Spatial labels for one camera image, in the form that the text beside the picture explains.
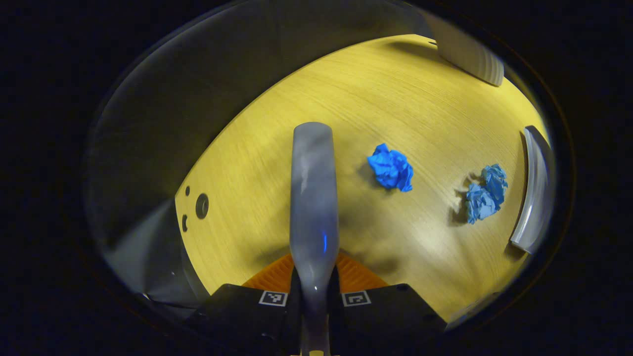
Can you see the grey ribbed garbage bin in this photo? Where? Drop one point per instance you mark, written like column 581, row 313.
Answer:
column 470, row 52

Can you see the bright blue paper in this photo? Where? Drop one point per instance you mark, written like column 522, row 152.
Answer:
column 390, row 168

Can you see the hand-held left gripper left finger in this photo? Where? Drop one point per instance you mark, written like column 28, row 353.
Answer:
column 247, row 316

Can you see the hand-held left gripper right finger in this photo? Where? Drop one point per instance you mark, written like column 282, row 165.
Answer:
column 385, row 316

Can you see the grey plastic dustpan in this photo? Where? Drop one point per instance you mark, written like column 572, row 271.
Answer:
column 536, row 198

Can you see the light blue paper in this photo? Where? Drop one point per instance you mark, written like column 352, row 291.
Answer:
column 482, row 200

